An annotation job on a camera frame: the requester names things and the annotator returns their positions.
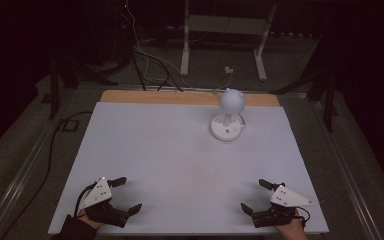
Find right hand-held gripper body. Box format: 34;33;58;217
250;182;314;229

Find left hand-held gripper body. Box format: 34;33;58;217
78;176;131;229

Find person's left hand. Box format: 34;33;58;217
76;209;105;231

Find person's right hand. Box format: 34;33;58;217
274;209;310;240

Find person's dark left sleeve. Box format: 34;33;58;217
50;214;98;240

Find white table cover sheet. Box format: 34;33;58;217
47;101;330;236

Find black stand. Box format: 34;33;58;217
47;49;120;121
269;36;338;133

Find white metal stand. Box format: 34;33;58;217
179;0;278;82

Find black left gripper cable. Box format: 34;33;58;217
73;183;98;218

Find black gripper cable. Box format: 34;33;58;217
73;183;98;218
294;205;312;225

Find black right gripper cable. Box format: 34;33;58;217
294;205;312;225

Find long black floor cable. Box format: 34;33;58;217
0;110;94;240

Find metal floor rail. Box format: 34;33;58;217
311;98;384;240
0;116;61;240

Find black floor socket frame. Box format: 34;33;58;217
57;118;80;133

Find black floor cables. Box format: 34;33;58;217
131;49;184;93

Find white floor cable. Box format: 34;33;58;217
125;0;234;91

